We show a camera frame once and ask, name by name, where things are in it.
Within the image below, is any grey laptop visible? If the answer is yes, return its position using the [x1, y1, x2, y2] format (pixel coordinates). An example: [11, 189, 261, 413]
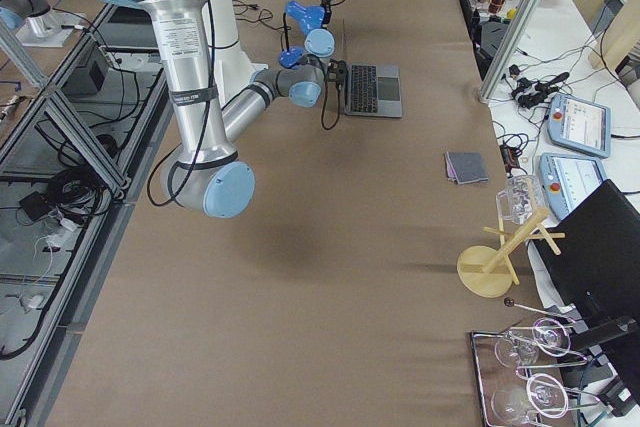
[341, 19, 403, 120]

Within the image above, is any blue desk lamp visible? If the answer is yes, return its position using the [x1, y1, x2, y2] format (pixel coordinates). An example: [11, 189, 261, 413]
[279, 0, 334, 69]

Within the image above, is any folded grey cloth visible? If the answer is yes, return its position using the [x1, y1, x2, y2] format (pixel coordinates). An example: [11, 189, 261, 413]
[444, 151, 489, 185]

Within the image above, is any clear glass mug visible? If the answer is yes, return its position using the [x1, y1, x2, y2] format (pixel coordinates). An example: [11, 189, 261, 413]
[496, 175, 550, 225]

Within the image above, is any blue teach pendant far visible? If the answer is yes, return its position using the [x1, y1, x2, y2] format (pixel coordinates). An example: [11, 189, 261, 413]
[547, 93, 612, 158]

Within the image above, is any blue teach pendant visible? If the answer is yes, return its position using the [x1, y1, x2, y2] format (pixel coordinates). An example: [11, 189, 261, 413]
[547, 93, 612, 158]
[539, 153, 608, 220]

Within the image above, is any wooden mug tree stand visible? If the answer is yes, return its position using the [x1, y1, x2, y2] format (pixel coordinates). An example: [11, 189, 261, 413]
[456, 207, 565, 298]

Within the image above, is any blue teach pendant near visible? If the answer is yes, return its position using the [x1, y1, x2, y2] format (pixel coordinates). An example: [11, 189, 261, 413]
[539, 153, 608, 220]

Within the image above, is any black monitor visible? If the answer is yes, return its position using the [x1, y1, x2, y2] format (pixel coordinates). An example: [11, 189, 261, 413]
[531, 180, 639, 327]

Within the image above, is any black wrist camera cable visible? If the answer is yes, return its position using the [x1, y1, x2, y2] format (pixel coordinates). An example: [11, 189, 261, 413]
[320, 77, 345, 131]

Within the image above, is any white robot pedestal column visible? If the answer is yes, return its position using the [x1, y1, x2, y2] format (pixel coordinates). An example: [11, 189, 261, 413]
[203, 0, 251, 77]

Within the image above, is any aluminium frame post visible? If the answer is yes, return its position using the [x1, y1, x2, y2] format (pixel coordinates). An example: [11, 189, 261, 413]
[478, 0, 540, 104]

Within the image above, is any wire glass rack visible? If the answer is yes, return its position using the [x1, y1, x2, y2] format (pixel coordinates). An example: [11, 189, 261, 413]
[469, 314, 613, 426]

